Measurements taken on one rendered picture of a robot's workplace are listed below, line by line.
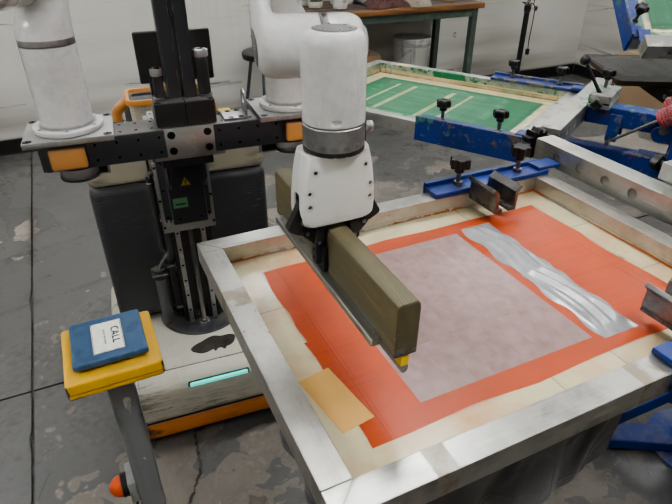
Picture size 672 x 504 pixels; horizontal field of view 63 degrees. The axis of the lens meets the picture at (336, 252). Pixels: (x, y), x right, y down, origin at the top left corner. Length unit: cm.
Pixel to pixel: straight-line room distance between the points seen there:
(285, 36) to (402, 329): 36
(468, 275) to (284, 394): 43
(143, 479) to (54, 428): 114
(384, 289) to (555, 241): 58
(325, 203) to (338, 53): 18
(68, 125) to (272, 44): 57
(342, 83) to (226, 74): 404
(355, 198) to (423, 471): 33
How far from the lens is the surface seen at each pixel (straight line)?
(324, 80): 62
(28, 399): 233
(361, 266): 64
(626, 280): 107
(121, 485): 108
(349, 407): 73
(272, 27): 69
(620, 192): 126
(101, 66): 448
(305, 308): 88
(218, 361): 182
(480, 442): 67
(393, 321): 60
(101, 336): 87
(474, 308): 91
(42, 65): 113
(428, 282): 95
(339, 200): 69
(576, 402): 75
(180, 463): 194
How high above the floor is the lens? 149
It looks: 32 degrees down
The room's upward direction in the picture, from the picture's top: straight up
